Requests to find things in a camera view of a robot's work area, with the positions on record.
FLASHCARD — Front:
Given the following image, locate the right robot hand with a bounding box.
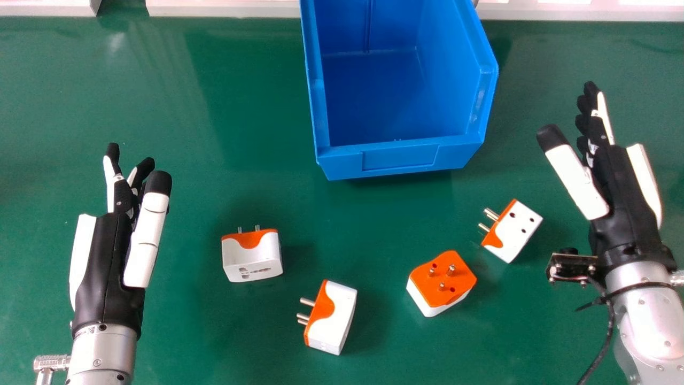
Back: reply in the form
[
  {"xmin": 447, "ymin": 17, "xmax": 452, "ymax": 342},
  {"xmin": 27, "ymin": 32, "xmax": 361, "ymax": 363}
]
[{"xmin": 536, "ymin": 81, "xmax": 678, "ymax": 285}]

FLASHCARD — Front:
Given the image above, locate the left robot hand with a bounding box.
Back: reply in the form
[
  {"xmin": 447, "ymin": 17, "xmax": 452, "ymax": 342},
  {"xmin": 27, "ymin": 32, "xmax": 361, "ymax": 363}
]
[{"xmin": 68, "ymin": 142, "xmax": 173, "ymax": 340}]

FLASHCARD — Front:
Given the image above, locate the white-and-orange plug adapter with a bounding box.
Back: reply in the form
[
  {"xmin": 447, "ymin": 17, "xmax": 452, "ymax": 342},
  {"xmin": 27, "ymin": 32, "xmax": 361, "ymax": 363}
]
[
  {"xmin": 478, "ymin": 198, "xmax": 544, "ymax": 264},
  {"xmin": 406, "ymin": 250, "xmax": 478, "ymax": 318},
  {"xmin": 221, "ymin": 225, "xmax": 284, "ymax": 283},
  {"xmin": 297, "ymin": 279, "xmax": 358, "ymax": 356}
]

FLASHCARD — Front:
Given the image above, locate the blue plastic bin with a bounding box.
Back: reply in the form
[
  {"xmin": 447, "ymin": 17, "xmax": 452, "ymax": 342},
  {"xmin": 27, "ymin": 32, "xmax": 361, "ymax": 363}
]
[{"xmin": 299, "ymin": 0, "xmax": 500, "ymax": 181}]

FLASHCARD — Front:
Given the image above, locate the black cable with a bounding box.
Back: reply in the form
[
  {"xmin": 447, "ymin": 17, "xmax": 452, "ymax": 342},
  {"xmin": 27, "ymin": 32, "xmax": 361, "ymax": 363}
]
[{"xmin": 575, "ymin": 281, "xmax": 676, "ymax": 385}]

